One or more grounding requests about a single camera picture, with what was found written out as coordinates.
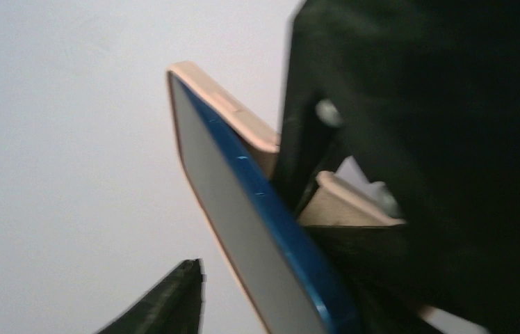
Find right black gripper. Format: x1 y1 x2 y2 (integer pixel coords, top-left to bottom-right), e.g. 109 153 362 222
272 1 520 333

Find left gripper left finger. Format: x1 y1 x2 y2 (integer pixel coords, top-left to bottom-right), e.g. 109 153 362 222
98 259 205 334

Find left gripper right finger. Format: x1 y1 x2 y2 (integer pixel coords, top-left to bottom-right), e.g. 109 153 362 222
306 225 439 333

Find pink phone case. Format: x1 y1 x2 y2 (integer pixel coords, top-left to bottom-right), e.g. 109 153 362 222
165 61 436 334

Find blue phone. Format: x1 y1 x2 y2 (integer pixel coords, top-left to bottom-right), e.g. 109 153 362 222
167 72 362 333

